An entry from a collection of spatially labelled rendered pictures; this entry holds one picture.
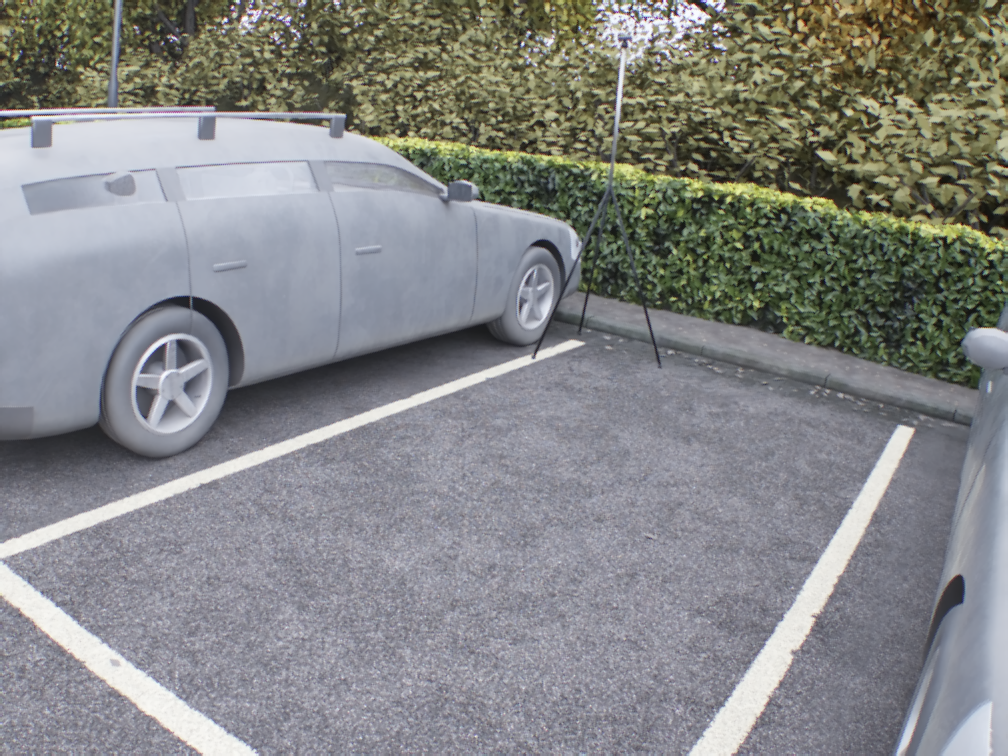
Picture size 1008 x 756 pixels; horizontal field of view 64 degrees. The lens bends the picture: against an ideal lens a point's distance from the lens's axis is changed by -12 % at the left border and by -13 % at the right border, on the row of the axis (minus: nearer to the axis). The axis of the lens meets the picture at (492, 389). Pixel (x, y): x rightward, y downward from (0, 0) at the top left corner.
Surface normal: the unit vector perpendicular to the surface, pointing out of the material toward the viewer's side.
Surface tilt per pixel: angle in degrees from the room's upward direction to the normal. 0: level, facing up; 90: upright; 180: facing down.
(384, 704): 0
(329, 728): 0
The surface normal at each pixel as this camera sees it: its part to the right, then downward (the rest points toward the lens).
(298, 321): 0.82, 0.26
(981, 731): -0.76, -0.65
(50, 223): 0.68, -0.34
